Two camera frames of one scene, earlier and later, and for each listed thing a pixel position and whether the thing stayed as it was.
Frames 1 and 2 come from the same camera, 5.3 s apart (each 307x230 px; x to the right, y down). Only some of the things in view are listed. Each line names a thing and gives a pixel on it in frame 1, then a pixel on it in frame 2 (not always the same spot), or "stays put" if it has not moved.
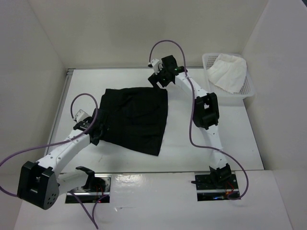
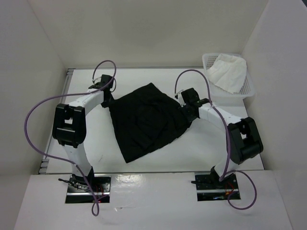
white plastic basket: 225,97 stays put
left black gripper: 96,141 → 106,105
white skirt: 229,73 stays put
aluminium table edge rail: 68,70 stays put
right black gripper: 154,78 → 191,118
